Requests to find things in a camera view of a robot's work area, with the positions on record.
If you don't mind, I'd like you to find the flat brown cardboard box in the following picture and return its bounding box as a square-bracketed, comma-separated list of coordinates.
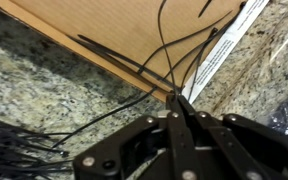
[0, 0, 272, 104]

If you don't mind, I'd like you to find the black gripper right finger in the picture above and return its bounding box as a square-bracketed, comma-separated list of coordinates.
[178, 95, 288, 180]

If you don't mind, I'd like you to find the pile of black zip-ties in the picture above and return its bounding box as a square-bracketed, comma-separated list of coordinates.
[0, 114, 76, 180]

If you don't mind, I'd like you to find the black zip-tie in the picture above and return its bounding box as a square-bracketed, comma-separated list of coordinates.
[77, 34, 177, 89]
[179, 28, 219, 93]
[162, 1, 248, 83]
[67, 34, 172, 94]
[136, 9, 234, 75]
[51, 85, 159, 149]
[197, 0, 214, 18]
[157, 0, 179, 94]

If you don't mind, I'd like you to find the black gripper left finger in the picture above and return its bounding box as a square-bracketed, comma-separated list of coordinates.
[73, 94, 198, 180]

